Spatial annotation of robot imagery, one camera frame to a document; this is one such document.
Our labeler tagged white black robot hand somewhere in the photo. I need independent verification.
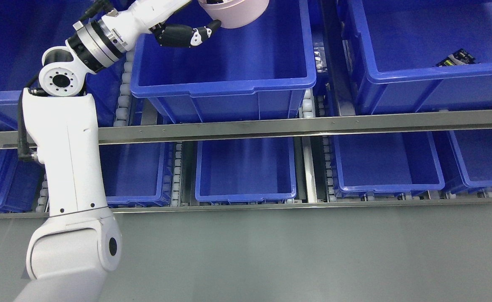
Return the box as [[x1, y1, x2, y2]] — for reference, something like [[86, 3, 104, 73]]
[[102, 0, 221, 50]]

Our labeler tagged pink bowl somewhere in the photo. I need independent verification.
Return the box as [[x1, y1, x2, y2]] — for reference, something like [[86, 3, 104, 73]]
[[198, 0, 269, 29]]

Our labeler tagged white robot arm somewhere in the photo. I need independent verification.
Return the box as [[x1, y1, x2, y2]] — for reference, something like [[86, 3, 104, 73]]
[[16, 0, 190, 302]]

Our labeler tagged blue bin upper middle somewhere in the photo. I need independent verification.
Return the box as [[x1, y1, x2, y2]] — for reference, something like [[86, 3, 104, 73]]
[[130, 0, 317, 124]]

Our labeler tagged blue bin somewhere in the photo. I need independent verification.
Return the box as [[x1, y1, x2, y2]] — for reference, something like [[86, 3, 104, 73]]
[[99, 143, 174, 208], [130, 0, 317, 124], [336, 0, 492, 115], [195, 137, 297, 204], [432, 129, 492, 194], [330, 132, 445, 198], [0, 0, 124, 131]]

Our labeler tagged blue bin lower middle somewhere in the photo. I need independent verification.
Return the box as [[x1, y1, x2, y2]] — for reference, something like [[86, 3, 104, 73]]
[[195, 137, 297, 204]]

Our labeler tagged blue bin upper left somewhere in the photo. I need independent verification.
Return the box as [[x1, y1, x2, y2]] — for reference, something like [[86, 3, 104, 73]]
[[0, 0, 124, 131]]

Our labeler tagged blue bin lower left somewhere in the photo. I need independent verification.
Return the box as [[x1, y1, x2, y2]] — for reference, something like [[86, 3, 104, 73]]
[[99, 143, 174, 208]]

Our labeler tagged blue bins stacked far left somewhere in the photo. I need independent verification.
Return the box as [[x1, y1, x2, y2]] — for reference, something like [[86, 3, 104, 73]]
[[0, 149, 43, 213]]

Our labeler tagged blue bin upper right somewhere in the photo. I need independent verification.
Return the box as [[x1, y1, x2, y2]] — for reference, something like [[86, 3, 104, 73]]
[[336, 0, 492, 115]]

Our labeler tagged dark packet in bin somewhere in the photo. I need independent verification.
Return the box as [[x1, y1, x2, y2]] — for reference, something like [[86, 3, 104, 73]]
[[435, 48, 477, 67]]

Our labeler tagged blue bin far right lower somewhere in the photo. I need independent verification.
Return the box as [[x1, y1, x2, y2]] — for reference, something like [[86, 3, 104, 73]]
[[432, 129, 492, 194]]

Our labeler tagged steel shelf rail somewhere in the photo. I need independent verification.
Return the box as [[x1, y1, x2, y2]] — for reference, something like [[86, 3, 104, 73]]
[[0, 109, 492, 149]]

